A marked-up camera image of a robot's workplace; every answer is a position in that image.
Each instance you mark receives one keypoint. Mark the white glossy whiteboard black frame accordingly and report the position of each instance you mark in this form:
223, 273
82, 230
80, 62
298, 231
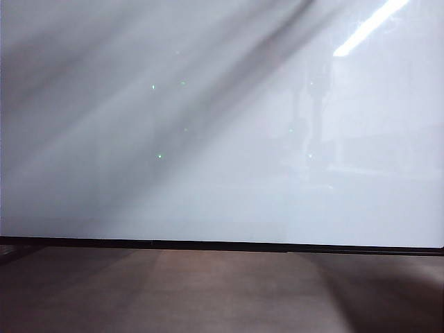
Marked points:
208, 138

